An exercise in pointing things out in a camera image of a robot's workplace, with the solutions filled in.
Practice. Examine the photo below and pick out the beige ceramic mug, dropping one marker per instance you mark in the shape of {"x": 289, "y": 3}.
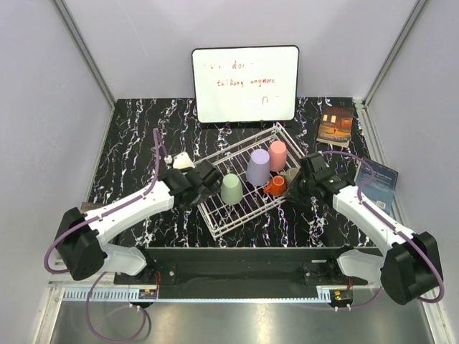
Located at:
{"x": 289, "y": 175}

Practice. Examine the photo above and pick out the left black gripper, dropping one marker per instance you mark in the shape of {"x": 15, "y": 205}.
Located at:
{"x": 206, "y": 194}

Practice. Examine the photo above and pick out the white whiteboard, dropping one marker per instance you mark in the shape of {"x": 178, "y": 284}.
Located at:
{"x": 245, "y": 84}

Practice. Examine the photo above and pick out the blue cover book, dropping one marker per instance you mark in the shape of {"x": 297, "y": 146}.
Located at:
{"x": 381, "y": 189}

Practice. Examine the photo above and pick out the purple plastic cup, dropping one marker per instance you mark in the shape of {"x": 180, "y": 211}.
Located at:
{"x": 258, "y": 168}

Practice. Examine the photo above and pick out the tale of two cities book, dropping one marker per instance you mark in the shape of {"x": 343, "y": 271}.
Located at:
{"x": 87, "y": 206}

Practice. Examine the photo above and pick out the white wire dish rack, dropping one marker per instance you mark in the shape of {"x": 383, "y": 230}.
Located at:
{"x": 245, "y": 160}

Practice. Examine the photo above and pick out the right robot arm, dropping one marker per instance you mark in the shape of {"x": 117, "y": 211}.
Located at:
{"x": 408, "y": 267}

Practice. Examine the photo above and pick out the pink plastic cup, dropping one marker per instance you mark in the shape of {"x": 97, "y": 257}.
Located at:
{"x": 278, "y": 155}

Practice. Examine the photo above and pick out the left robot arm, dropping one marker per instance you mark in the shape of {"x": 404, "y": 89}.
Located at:
{"x": 85, "y": 240}

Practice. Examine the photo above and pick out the orange ceramic mug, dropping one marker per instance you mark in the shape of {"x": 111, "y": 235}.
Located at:
{"x": 276, "y": 187}

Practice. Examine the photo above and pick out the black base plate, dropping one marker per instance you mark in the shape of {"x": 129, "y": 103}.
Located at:
{"x": 241, "y": 274}

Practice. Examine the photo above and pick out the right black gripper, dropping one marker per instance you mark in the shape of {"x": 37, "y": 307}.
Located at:
{"x": 293, "y": 195}

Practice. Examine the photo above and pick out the orange cover book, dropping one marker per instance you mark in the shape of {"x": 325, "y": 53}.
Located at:
{"x": 335, "y": 126}

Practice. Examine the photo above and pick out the white cable duct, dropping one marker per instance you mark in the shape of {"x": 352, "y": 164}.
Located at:
{"x": 111, "y": 294}

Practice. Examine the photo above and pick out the green plastic cup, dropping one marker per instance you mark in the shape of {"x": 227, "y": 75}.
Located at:
{"x": 231, "y": 190}

